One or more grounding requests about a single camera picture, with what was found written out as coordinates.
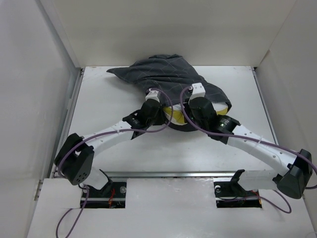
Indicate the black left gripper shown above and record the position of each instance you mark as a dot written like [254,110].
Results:
[161,118]

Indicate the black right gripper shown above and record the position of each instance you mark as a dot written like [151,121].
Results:
[188,103]

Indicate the dark grey checked pillowcase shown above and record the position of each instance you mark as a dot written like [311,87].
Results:
[171,74]

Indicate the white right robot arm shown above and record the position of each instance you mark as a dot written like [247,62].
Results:
[290,170]

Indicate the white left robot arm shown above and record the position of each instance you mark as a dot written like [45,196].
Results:
[75,158]

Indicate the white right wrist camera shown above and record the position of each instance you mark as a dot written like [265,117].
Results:
[197,90]

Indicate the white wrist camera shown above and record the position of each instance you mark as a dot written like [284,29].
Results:
[197,90]
[153,95]

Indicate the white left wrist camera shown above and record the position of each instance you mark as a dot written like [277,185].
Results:
[153,95]

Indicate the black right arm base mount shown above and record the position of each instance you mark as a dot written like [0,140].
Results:
[229,194]

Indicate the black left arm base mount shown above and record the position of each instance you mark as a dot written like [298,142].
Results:
[109,194]

